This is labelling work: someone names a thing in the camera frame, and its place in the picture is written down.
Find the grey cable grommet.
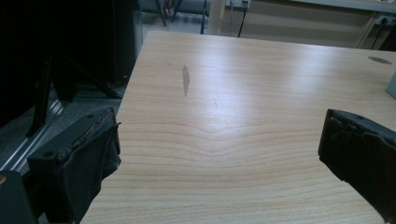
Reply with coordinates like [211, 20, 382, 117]
[367, 55, 393, 65]

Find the dark curtain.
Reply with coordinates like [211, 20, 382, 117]
[0, 0, 139, 127]

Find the white desk leg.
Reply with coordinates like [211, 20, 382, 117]
[207, 0, 227, 36]

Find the black metal stand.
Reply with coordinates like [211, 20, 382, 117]
[25, 51, 124, 138]

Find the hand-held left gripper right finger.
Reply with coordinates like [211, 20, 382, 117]
[318, 108, 396, 224]

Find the pale blue box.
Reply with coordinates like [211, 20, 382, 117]
[385, 70, 396, 101]

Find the black tripod leg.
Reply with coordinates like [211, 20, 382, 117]
[199, 0, 210, 35]
[154, 0, 168, 28]

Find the white wall socket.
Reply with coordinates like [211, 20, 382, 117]
[375, 15, 396, 28]

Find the black power cable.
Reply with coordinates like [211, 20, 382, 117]
[237, 1, 250, 38]
[370, 18, 389, 50]

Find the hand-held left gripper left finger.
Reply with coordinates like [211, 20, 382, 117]
[27, 106, 122, 224]

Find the aluminium floor rail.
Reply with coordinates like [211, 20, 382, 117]
[0, 98, 64, 173]

